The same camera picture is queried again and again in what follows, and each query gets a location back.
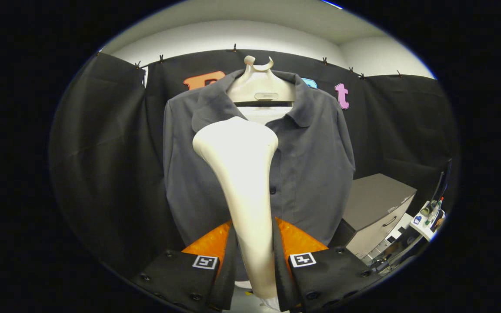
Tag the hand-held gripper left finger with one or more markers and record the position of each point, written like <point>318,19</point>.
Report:
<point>228,282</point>

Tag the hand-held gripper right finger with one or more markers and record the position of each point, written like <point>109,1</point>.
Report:
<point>282,282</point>

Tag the grey button shirt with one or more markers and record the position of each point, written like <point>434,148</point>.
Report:
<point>311,174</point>

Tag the cream garment hanger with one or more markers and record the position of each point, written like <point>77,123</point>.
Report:
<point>261,84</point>

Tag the grey drawer cabinet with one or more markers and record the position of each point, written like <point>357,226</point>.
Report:
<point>376,195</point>

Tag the small blue box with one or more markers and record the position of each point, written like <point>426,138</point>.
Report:
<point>417,219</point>

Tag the white side desk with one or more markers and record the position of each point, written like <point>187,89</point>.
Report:
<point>424,228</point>

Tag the green round bowl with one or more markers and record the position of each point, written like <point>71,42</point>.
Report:
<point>425,211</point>

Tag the green label plastic bottle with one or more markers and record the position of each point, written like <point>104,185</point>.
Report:
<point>429,218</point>

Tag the white inner cloth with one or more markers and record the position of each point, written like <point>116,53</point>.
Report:
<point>263,114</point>

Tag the red cap plastic bottle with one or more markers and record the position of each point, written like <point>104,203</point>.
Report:
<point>438,208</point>

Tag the black backdrop cloth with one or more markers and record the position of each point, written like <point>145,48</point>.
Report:
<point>107,152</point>

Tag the computer monitor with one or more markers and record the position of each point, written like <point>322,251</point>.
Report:
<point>445,182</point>

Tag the row of black clips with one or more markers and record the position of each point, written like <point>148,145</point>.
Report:
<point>234,47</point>

